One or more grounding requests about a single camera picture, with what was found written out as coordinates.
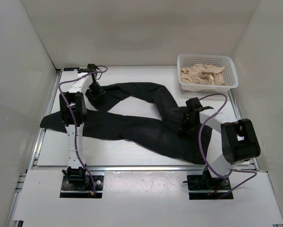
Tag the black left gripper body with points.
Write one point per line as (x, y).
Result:
(95, 91)

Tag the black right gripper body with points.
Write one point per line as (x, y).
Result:
(187, 125)

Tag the black trousers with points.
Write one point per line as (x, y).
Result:
(165, 136)

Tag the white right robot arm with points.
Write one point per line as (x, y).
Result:
(238, 138)

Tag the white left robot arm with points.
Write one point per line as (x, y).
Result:
(73, 114)

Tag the beige trousers in basket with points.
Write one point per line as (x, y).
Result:
(203, 74)

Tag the blue label sticker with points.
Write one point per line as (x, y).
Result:
(71, 69)

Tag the white plastic basket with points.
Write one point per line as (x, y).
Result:
(229, 75)

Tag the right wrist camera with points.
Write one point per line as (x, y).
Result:
(194, 105)

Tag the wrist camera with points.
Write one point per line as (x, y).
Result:
(194, 105)
(90, 68)

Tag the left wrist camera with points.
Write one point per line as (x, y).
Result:
(90, 68)

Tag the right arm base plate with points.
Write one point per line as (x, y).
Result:
(201, 189)

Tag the aluminium front rail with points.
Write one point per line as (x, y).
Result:
(147, 168)

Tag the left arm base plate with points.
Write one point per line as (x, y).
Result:
(76, 183)

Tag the aluminium left side rail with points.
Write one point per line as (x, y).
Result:
(33, 157)

